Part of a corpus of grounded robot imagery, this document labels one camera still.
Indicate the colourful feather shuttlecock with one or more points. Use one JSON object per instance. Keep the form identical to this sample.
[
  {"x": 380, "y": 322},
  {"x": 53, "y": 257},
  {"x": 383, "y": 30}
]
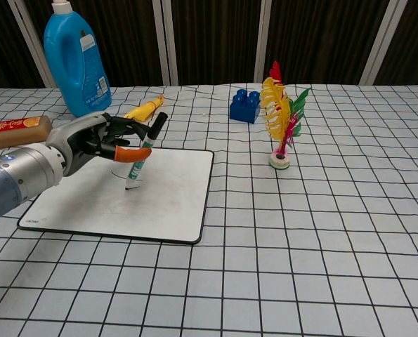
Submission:
[{"x": 277, "y": 112}]

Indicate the grey metal frame post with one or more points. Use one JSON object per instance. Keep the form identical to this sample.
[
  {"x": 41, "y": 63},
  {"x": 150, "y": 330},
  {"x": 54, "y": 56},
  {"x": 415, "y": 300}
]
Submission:
[
  {"x": 380, "y": 42},
  {"x": 263, "y": 42},
  {"x": 29, "y": 38},
  {"x": 166, "y": 42}
]

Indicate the red brown snack package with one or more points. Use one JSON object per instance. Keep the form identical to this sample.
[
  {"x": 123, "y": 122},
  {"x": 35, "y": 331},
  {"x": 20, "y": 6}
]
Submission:
[{"x": 12, "y": 131}]

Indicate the black pleated curtain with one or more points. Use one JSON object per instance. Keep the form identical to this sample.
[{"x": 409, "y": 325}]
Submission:
[{"x": 215, "y": 38}]

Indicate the blue building block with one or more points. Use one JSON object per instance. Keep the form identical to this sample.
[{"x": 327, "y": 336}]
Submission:
[{"x": 243, "y": 110}]

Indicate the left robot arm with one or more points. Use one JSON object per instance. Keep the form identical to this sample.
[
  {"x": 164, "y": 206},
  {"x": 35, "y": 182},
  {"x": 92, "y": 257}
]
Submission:
[{"x": 15, "y": 179}]

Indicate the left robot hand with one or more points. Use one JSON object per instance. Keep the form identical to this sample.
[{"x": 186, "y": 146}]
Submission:
[{"x": 78, "y": 138}]

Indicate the white black checked tablecloth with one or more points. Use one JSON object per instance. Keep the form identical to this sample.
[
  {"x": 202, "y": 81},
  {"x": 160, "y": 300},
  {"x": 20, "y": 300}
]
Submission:
[{"x": 300, "y": 245}]

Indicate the white whiteboard with black rim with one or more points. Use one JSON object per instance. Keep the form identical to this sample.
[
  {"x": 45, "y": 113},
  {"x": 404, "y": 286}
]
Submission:
[{"x": 173, "y": 203}]

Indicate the blue detergent bottle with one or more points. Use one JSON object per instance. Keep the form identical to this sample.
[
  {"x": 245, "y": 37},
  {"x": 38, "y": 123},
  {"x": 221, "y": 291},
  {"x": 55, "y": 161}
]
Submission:
[{"x": 78, "y": 63}]

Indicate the yellow banana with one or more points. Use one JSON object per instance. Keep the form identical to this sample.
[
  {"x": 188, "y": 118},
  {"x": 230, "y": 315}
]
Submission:
[{"x": 143, "y": 109}]

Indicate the green white marker pen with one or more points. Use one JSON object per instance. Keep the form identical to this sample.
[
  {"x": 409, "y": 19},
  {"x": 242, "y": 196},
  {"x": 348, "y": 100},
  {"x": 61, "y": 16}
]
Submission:
[{"x": 135, "y": 172}]

